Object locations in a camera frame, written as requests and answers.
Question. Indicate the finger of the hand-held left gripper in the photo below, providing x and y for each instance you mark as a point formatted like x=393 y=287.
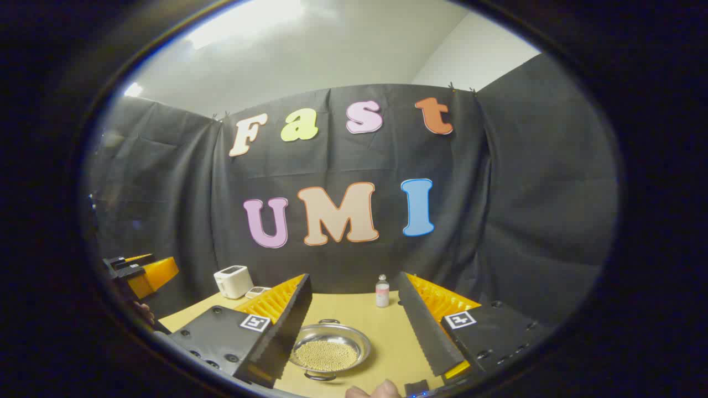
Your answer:
x=155 y=276
x=133 y=258

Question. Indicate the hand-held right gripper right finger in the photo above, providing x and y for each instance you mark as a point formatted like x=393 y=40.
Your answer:
x=428 y=331

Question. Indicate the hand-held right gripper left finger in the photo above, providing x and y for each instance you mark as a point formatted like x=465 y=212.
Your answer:
x=287 y=326

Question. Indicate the stainless steel pot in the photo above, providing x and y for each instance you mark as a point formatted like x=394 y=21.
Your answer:
x=332 y=331

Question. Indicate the white divided bean dish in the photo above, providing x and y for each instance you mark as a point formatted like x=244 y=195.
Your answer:
x=257 y=291

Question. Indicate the pile of yellow soybeans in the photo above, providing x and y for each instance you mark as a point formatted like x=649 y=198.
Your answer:
x=326 y=356

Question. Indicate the clear bottle with pink label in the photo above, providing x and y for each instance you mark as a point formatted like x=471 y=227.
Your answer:
x=382 y=293

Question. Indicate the white toaster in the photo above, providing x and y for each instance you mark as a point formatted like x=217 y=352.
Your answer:
x=232 y=282

